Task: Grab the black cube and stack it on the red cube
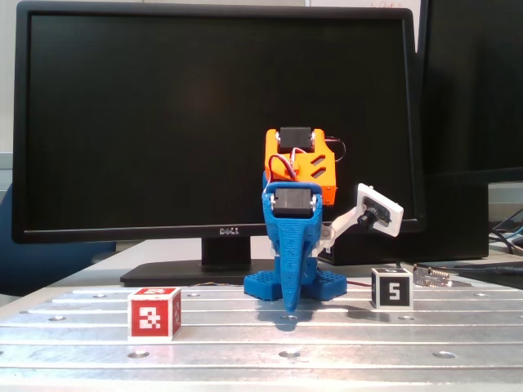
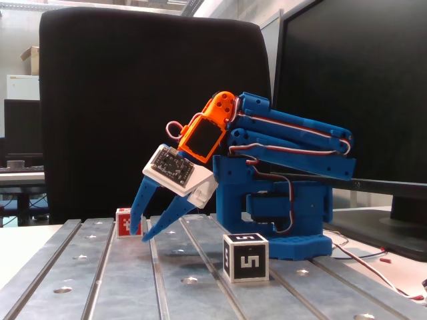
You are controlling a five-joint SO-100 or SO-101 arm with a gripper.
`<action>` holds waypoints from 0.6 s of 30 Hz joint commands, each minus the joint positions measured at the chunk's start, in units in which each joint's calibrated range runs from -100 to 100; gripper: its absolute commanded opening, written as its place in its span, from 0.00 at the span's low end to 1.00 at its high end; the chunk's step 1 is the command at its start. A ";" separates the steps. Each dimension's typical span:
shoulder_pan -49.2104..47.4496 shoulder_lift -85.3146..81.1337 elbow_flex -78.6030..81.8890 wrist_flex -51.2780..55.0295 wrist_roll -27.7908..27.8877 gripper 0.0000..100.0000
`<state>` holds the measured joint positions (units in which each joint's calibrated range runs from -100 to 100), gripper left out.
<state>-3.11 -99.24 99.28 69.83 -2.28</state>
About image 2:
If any black cube with number five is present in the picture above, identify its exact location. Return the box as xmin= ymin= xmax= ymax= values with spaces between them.
xmin=222 ymin=233 xmax=270 ymax=283

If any black keyboard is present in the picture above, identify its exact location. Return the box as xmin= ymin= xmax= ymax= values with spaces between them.
xmin=0 ymin=165 xmax=45 ymax=173

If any thin wire with red connector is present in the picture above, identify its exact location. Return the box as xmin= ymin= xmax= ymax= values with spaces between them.
xmin=328 ymin=231 xmax=392 ymax=263

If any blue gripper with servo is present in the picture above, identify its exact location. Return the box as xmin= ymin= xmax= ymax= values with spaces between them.
xmin=129 ymin=149 xmax=203 ymax=243

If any red cube with white marker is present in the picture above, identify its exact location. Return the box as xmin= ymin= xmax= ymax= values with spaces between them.
xmin=115 ymin=207 xmax=145 ymax=239

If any black Dell monitor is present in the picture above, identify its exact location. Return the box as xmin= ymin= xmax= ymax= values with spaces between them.
xmin=270 ymin=0 xmax=427 ymax=263

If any cardboard box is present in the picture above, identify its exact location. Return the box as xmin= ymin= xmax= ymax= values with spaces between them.
xmin=20 ymin=45 xmax=41 ymax=76

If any red white black servo cable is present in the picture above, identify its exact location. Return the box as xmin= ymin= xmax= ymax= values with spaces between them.
xmin=228 ymin=96 xmax=354 ymax=157
xmin=165 ymin=121 xmax=185 ymax=139
xmin=246 ymin=156 xmax=298 ymax=234

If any fabric office chair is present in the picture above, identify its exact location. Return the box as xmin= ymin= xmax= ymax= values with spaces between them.
xmin=39 ymin=7 xmax=273 ymax=226

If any red white twisted wire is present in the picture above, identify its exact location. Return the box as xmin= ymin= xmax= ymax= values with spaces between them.
xmin=332 ymin=241 xmax=427 ymax=301

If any aluminium slotted base plate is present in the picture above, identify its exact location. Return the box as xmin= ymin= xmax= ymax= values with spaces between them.
xmin=0 ymin=213 xmax=422 ymax=320

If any white cabinet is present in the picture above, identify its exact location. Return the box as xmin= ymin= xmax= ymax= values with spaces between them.
xmin=6 ymin=74 xmax=41 ymax=101

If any white camera mount with board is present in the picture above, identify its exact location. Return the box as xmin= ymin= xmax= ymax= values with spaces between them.
xmin=141 ymin=143 xmax=220 ymax=209

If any dark background monitor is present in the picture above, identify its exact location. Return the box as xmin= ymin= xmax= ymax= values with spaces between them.
xmin=3 ymin=99 xmax=43 ymax=157

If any white background desk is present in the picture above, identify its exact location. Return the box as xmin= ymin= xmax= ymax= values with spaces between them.
xmin=0 ymin=171 xmax=47 ymax=227

